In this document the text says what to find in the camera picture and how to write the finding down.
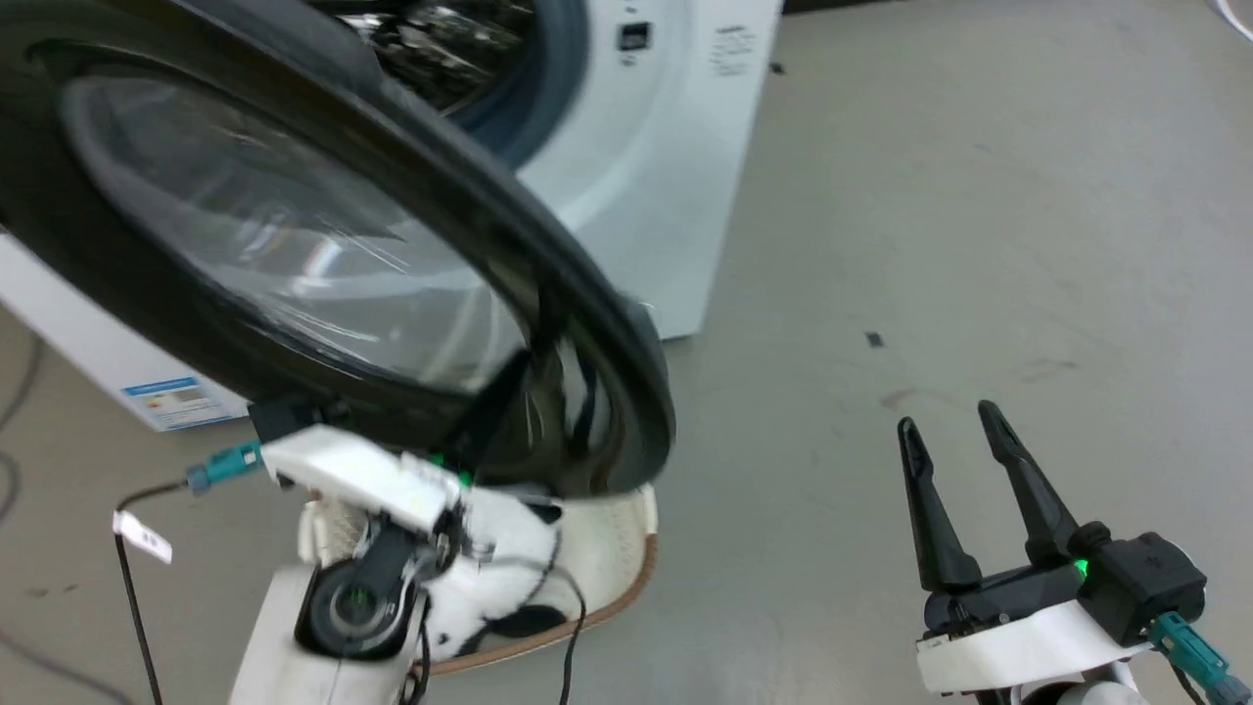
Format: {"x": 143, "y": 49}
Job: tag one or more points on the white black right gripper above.
{"x": 1018, "y": 641}

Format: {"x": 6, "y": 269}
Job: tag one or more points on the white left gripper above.
{"x": 362, "y": 472}

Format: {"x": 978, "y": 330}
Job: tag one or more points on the black round glass washer door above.
{"x": 294, "y": 235}

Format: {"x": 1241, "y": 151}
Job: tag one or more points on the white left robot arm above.
{"x": 284, "y": 646}

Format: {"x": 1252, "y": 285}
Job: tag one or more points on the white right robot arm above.
{"x": 1087, "y": 693}

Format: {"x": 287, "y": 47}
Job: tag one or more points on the white front-load washing machine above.
{"x": 675, "y": 166}

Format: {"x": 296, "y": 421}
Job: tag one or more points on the white laundry basket brown rim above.
{"x": 607, "y": 548}

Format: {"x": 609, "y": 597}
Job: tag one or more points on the blue energy label sticker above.
{"x": 184, "y": 401}

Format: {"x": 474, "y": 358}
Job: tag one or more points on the white curved object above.
{"x": 1235, "y": 18}

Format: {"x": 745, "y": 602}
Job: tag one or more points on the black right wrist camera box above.
{"x": 1140, "y": 583}

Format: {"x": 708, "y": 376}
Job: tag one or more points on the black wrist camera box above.
{"x": 289, "y": 416}
{"x": 1140, "y": 583}

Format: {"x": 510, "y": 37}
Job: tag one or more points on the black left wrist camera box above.
{"x": 289, "y": 416}

